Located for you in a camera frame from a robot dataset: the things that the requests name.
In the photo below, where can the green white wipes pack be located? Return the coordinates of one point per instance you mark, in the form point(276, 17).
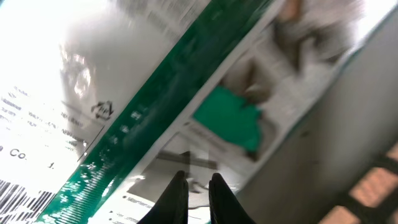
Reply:
point(103, 102)

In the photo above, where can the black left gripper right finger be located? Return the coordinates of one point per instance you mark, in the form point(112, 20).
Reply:
point(224, 206)

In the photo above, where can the grey plastic mesh basket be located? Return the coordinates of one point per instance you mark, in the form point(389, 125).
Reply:
point(345, 135)

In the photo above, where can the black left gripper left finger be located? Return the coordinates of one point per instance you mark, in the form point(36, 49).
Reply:
point(172, 206)

